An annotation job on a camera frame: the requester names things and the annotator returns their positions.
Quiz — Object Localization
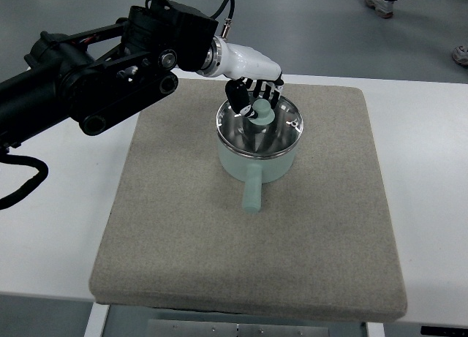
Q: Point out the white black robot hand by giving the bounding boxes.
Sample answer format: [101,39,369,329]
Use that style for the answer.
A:
[197,36,284,120]

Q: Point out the mint green steel pot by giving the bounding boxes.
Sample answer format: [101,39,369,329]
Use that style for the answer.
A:
[217,135,299,213]

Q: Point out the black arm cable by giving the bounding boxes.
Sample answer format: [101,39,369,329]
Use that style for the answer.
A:
[0,154,50,211]

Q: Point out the beige fabric mat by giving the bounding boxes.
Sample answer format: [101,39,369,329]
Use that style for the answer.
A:
[89,79,407,322]

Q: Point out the white sneaker upper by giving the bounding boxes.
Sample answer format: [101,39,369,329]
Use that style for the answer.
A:
[364,0,393,19]

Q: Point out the white sneaker right edge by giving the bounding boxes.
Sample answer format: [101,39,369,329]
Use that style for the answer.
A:
[452,45,468,67]

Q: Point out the metal bracket plate under table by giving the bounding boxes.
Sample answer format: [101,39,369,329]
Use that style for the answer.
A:
[146,319,330,337]

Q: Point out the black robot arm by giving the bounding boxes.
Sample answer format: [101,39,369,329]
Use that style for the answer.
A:
[1,0,218,148]

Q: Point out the glass lid with green knob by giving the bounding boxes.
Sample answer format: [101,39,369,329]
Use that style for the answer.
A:
[216,93,303,159]

